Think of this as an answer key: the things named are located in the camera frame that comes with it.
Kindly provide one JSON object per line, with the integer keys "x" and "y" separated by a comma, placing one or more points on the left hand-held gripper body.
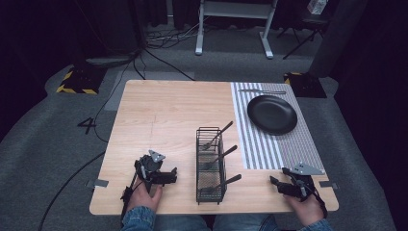
{"x": 150, "y": 163}

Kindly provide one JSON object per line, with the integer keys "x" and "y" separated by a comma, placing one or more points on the black round plate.
{"x": 272, "y": 115}

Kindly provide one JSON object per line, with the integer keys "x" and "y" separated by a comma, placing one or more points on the silver table knife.
{"x": 266, "y": 92}

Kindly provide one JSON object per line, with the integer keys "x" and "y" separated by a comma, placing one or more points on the person's legs in jeans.
{"x": 218, "y": 223}

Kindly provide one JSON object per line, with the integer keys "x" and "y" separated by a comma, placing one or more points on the striped grey white placemat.
{"x": 272, "y": 150}

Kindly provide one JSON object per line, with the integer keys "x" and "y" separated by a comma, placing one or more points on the grey tape strip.
{"x": 97, "y": 183}
{"x": 328, "y": 184}

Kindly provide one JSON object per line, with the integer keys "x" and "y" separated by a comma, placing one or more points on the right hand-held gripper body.
{"x": 303, "y": 183}

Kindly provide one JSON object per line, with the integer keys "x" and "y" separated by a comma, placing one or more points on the person's right hand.
{"x": 306, "y": 210}

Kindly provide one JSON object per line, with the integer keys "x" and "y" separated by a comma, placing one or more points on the yellow black striped base plate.
{"x": 81, "y": 80}
{"x": 306, "y": 85}

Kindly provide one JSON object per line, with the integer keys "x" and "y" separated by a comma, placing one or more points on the white box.
{"x": 317, "y": 6}

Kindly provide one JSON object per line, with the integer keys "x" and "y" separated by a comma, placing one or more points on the black folding stand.
{"x": 304, "y": 29}

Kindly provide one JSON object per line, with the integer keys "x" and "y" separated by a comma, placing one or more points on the person's left hand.
{"x": 141, "y": 199}

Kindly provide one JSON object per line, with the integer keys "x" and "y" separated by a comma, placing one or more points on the white metal table stand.
{"x": 235, "y": 9}

